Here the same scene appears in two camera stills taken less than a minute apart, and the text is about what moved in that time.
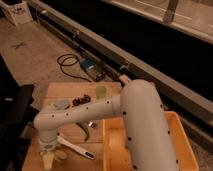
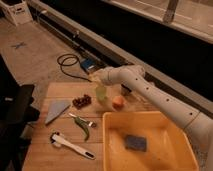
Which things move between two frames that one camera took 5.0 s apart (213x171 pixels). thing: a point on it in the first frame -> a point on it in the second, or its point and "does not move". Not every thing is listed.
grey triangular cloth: [60, 104] does not move
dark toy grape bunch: [81, 100] does not move
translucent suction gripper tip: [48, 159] -> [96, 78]
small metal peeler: [92, 124] does not move
